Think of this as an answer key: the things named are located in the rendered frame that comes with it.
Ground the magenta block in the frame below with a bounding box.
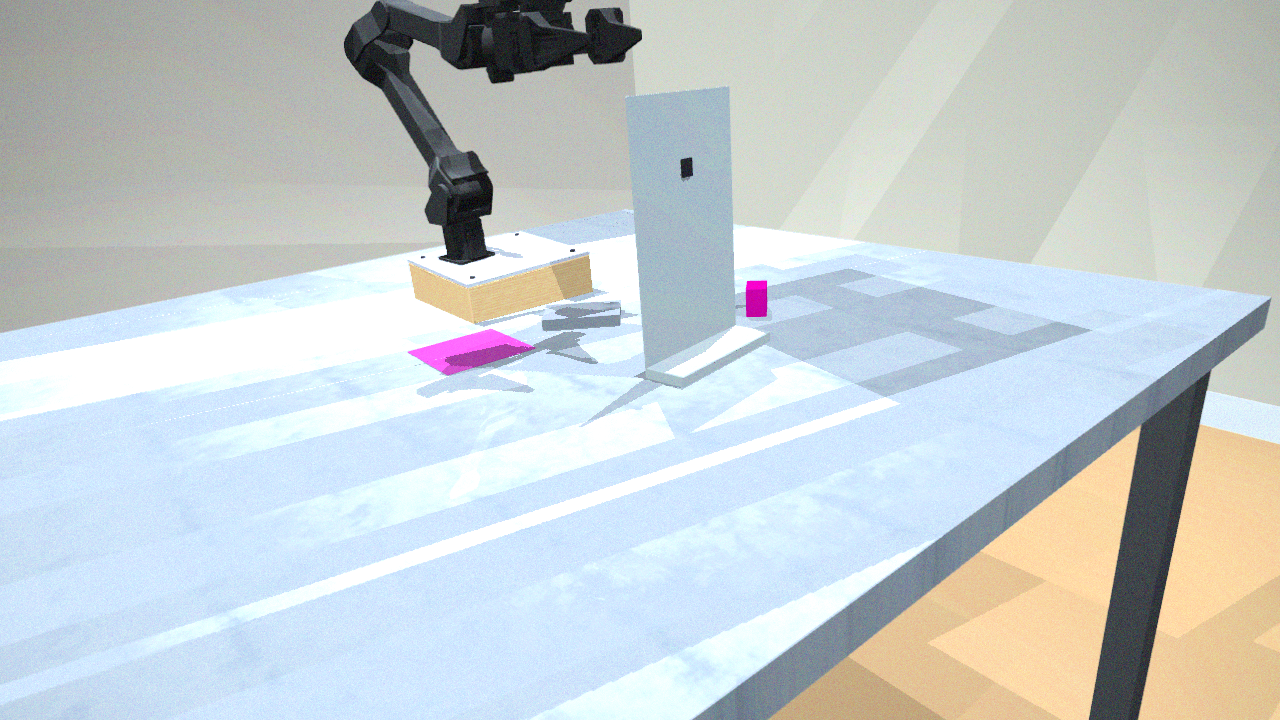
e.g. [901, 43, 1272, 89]
[746, 281, 767, 316]

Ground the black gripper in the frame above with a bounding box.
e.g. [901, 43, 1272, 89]
[492, 6, 643, 74]

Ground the light grey panel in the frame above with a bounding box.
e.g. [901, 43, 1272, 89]
[625, 87, 771, 387]

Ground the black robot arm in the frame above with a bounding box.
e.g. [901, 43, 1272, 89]
[344, 0, 572, 265]

